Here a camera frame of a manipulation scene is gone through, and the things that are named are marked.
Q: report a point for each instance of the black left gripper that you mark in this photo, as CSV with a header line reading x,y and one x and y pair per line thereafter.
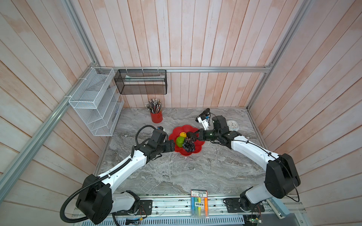
x,y
169,146

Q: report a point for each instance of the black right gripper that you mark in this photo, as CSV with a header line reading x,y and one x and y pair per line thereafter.
x,y
201,134

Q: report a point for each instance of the green fake custard apple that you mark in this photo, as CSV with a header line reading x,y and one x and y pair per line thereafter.
x,y
180,141

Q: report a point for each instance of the dark fake avocado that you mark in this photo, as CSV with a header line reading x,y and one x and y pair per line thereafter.
x,y
192,135

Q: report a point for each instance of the dark fake grape bunch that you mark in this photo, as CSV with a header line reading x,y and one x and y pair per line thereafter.
x,y
189,145

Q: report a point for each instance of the yellow fake fruit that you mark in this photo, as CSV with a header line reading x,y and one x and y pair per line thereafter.
x,y
183,134

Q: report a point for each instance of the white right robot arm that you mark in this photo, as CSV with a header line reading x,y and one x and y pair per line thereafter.
x,y
281,175

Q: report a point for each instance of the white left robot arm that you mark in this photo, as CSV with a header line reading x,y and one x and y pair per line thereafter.
x,y
97,198

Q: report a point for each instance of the red flower-shaped fruit bowl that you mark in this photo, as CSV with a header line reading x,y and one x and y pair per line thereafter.
x,y
186,128

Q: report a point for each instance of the white round clock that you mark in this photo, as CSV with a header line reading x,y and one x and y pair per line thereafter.
x,y
232,125

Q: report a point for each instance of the black stapler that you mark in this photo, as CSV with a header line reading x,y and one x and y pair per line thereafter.
x,y
204,112

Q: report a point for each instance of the red metal pencil bucket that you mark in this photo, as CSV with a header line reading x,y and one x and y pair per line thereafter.
x,y
157,117

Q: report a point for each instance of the bundle of pencils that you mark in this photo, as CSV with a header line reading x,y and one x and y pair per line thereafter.
x,y
154,105

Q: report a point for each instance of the highlighter marker pack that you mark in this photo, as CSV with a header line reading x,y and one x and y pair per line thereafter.
x,y
199,203

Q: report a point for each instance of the blue grey device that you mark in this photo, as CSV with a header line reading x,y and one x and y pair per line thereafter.
x,y
278,207

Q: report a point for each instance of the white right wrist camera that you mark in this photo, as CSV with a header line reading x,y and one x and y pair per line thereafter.
x,y
204,121

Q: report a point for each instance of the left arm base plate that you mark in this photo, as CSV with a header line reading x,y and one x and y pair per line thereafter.
x,y
143,207

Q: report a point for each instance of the black wire mesh basket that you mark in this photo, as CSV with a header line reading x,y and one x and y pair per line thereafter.
x,y
141,81

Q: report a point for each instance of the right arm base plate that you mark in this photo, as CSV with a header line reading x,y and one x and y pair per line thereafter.
x,y
237,205

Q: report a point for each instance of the white wire mesh shelf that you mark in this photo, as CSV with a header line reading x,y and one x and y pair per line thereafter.
x,y
97,102

